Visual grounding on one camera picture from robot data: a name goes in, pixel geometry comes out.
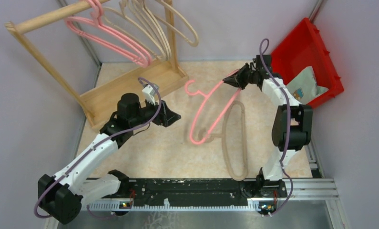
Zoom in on pink plastic hanger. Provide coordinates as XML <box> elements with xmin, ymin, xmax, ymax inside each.
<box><xmin>65</xmin><ymin>0</ymin><xmax>154</xmax><ymax>65</ymax></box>

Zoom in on aluminium rail frame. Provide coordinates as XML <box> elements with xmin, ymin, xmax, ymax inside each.
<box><xmin>44</xmin><ymin>178</ymin><xmax>351</xmax><ymax>229</ymax></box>

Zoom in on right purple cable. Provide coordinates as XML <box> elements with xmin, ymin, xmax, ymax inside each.
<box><xmin>259</xmin><ymin>38</ymin><xmax>294</xmax><ymax>218</ymax></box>

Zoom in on printed cloth in bin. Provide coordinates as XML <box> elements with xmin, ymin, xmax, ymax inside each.
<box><xmin>286</xmin><ymin>66</ymin><xmax>328</xmax><ymax>104</ymax></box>

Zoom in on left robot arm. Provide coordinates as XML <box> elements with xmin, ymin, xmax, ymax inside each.
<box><xmin>33</xmin><ymin>93</ymin><xmax>181</xmax><ymax>224</ymax></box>

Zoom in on beige hanger with left hook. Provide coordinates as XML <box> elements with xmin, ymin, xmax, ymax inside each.
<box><xmin>197</xmin><ymin>101</ymin><xmax>249</xmax><ymax>181</ymax></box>

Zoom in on red plastic bin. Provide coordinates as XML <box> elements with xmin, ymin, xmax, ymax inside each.
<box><xmin>271</xmin><ymin>18</ymin><xmax>344</xmax><ymax>108</ymax></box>

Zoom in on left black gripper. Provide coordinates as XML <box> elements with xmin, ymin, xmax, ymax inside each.
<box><xmin>130</xmin><ymin>94</ymin><xmax>181</xmax><ymax>127</ymax></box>

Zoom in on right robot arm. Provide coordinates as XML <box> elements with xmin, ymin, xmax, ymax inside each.
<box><xmin>223</xmin><ymin>55</ymin><xmax>313</xmax><ymax>198</ymax></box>

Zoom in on beige plastic hanger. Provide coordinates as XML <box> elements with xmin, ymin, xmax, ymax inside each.
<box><xmin>103</xmin><ymin>0</ymin><xmax>166</xmax><ymax>61</ymax></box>

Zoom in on black base bar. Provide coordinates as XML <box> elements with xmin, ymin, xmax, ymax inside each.
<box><xmin>107</xmin><ymin>177</ymin><xmax>287</xmax><ymax>207</ymax></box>

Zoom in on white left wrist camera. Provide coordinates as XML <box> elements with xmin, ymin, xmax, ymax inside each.
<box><xmin>142</xmin><ymin>84</ymin><xmax>159</xmax><ymax>105</ymax></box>

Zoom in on wooden hanger rack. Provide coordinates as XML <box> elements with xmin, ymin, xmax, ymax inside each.
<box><xmin>5</xmin><ymin>0</ymin><xmax>188</xmax><ymax>130</ymax></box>

